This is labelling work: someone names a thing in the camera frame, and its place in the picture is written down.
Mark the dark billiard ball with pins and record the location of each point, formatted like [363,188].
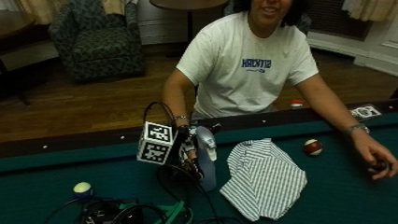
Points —
[379,165]

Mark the translucent spray bottle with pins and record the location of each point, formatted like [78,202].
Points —
[206,161]

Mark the white cube of black markers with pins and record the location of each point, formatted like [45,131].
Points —
[154,144]

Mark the striped white cloth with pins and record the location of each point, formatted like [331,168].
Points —
[262,180]

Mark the printed marker card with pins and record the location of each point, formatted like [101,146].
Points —
[364,112]

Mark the red and white billiard ball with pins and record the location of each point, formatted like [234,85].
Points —
[312,147]

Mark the small red and white object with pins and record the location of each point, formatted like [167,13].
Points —
[296,103]

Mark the the person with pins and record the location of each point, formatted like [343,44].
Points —
[239,71]

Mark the patterned green armchair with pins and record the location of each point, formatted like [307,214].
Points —
[98,43]

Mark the radiator grille cover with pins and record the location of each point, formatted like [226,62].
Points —
[336,18]

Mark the cream curtain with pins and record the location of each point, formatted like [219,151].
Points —
[117,6]
[370,9]
[41,9]

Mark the dark wooden side table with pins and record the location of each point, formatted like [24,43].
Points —
[16,34]

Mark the black camera device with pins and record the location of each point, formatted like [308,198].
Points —
[107,213]

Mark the round wooden pedestal table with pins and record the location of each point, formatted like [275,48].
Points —
[187,6]

